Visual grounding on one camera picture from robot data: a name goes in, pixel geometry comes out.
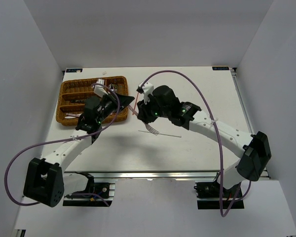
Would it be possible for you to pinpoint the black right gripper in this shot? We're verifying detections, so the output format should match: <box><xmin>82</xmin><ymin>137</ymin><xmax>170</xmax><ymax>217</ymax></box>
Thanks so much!
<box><xmin>136</xmin><ymin>93</ymin><xmax>170</xmax><ymax>125</ymax></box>

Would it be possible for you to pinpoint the blue label corner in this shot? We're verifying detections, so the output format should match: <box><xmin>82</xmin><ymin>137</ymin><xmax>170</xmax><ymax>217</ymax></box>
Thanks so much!
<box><xmin>212</xmin><ymin>66</ymin><xmax>229</xmax><ymax>71</ymax></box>
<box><xmin>66</xmin><ymin>68</ymin><xmax>83</xmax><ymax>73</ymax></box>

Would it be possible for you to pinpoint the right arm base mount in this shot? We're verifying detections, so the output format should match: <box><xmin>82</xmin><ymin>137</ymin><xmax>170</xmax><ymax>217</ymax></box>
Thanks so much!
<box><xmin>194</xmin><ymin>181</ymin><xmax>238</xmax><ymax>210</ymax></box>

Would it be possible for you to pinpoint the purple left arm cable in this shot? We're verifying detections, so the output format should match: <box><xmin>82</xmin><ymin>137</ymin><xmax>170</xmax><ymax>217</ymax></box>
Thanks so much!
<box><xmin>4</xmin><ymin>83</ymin><xmax>121</xmax><ymax>206</ymax></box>

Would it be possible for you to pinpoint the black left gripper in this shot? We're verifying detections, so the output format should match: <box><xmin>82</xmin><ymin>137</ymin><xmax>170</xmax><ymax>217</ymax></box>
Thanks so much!
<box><xmin>96</xmin><ymin>89</ymin><xmax>134</xmax><ymax>123</ymax></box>

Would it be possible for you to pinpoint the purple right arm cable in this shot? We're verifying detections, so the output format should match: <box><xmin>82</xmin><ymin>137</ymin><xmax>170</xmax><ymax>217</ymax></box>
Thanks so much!
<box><xmin>137</xmin><ymin>71</ymin><xmax>253</xmax><ymax>218</ymax></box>

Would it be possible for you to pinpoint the blue label right corner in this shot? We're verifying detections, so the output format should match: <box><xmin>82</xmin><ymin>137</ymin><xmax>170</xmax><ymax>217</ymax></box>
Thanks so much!
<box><xmin>212</xmin><ymin>66</ymin><xmax>229</xmax><ymax>71</ymax></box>

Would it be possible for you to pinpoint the blue label left corner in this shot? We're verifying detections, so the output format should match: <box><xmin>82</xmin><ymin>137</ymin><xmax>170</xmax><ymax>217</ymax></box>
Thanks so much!
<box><xmin>66</xmin><ymin>68</ymin><xmax>83</xmax><ymax>73</ymax></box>

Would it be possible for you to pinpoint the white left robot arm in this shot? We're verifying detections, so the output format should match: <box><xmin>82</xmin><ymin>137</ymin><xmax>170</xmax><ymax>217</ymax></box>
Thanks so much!
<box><xmin>23</xmin><ymin>94</ymin><xmax>135</xmax><ymax>207</ymax></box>

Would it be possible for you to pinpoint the orange chopstick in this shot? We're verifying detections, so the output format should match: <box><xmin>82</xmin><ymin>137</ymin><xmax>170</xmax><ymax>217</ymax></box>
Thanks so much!
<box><xmin>132</xmin><ymin>92</ymin><xmax>139</xmax><ymax>115</ymax></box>

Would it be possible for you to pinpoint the pink handled fork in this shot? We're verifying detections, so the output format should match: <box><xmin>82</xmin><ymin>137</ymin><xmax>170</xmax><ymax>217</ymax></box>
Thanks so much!
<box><xmin>128</xmin><ymin>105</ymin><xmax>160</xmax><ymax>136</ymax></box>

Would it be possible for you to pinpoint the aluminium table edge rail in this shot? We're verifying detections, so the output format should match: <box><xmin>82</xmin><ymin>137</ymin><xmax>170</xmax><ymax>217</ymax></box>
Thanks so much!
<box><xmin>64</xmin><ymin>169</ymin><xmax>224</xmax><ymax>180</ymax></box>

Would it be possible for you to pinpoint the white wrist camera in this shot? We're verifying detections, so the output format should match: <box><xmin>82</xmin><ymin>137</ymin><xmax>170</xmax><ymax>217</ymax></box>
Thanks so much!
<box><xmin>91</xmin><ymin>79</ymin><xmax>108</xmax><ymax>98</ymax></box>
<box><xmin>137</xmin><ymin>82</ymin><xmax>154</xmax><ymax>104</ymax></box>

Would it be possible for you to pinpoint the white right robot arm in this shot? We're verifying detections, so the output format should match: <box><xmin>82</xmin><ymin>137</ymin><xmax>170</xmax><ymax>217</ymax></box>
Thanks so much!
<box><xmin>137</xmin><ymin>82</ymin><xmax>271</xmax><ymax>197</ymax></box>

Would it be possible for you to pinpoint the woven wicker cutlery tray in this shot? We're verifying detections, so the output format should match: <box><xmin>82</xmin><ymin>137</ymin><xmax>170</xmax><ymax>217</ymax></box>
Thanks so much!
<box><xmin>56</xmin><ymin>76</ymin><xmax>129</xmax><ymax>126</ymax></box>

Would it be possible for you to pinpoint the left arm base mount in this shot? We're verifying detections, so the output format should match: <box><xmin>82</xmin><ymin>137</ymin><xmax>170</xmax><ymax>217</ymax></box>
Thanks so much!
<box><xmin>63</xmin><ymin>172</ymin><xmax>116</xmax><ymax>207</ymax></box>

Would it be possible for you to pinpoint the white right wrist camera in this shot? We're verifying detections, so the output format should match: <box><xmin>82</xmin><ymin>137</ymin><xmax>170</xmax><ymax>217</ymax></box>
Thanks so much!
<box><xmin>137</xmin><ymin>82</ymin><xmax>154</xmax><ymax>104</ymax></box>

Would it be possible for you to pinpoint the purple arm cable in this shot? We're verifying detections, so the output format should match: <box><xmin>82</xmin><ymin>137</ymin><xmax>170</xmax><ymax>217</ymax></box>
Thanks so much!
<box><xmin>137</xmin><ymin>71</ymin><xmax>253</xmax><ymax>218</ymax></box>
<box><xmin>4</xmin><ymin>83</ymin><xmax>121</xmax><ymax>206</ymax></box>

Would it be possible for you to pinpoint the pink handled knife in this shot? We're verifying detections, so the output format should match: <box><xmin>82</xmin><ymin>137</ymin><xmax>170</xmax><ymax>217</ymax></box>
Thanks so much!
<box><xmin>64</xmin><ymin>113</ymin><xmax>83</xmax><ymax>119</ymax></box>

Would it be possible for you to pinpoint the thin white chopstick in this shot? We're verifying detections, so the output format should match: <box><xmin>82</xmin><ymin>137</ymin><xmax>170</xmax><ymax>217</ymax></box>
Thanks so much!
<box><xmin>138</xmin><ymin>130</ymin><xmax>182</xmax><ymax>138</ymax></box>

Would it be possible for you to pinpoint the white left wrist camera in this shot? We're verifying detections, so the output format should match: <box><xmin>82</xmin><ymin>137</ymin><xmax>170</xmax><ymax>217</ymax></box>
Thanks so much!
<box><xmin>91</xmin><ymin>79</ymin><xmax>108</xmax><ymax>98</ymax></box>

